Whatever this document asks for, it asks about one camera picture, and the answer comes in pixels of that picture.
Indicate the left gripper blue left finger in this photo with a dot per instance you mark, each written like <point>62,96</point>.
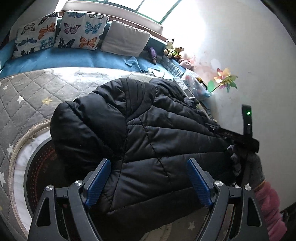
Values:
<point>63,213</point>

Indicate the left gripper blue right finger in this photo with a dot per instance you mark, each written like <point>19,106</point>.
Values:
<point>247,221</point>

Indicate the black puffer jacket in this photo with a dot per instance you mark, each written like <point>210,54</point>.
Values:
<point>148,132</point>

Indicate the pink sleeve forearm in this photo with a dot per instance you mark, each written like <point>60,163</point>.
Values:
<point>269,203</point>

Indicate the right grey gloved hand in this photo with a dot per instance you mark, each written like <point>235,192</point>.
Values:
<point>247,167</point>

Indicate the round storage bag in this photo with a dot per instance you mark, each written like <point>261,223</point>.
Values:
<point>19,162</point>

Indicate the colourful paper pinwheel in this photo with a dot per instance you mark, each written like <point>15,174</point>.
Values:
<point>223,80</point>

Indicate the remote control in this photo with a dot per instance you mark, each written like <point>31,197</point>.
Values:
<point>182,86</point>

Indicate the plush toys pile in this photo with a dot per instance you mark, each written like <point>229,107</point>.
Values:
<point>175,53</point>

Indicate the purple doll toy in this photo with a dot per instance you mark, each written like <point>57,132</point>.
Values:
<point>152,55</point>

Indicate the grey star quilted mattress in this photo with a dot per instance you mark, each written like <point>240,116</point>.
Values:
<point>143,125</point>

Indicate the green framed window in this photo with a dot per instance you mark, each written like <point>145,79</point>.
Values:
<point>155,10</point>

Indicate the plain white pillow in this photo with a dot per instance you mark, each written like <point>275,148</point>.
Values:
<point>125,40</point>

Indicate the blue bed sheet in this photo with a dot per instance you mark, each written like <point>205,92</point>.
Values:
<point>76,59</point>

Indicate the left butterfly pillow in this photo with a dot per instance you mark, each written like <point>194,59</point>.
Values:
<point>36,35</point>

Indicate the butterfly pillow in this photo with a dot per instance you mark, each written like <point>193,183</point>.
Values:
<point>36,35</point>
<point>80,30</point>

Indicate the right butterfly pillow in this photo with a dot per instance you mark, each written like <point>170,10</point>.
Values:
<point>80,30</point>

